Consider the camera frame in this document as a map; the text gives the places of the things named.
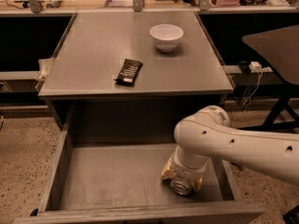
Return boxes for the white ceramic bowl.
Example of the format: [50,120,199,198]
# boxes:
[149,24,184,52]

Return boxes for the open grey top drawer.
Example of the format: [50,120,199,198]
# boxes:
[13,103,263,224]

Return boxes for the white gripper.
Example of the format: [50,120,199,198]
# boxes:
[161,157,206,193]

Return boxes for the grey cabinet counter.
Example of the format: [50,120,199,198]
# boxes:
[39,9,233,126]

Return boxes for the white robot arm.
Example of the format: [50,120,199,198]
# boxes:
[161,105,299,195]

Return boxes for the white green 7up can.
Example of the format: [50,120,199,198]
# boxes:
[170,179,192,196]

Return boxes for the white power adapter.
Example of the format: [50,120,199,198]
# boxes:
[249,62,263,73]

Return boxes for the black side table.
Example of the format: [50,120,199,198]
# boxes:
[242,24,299,131]

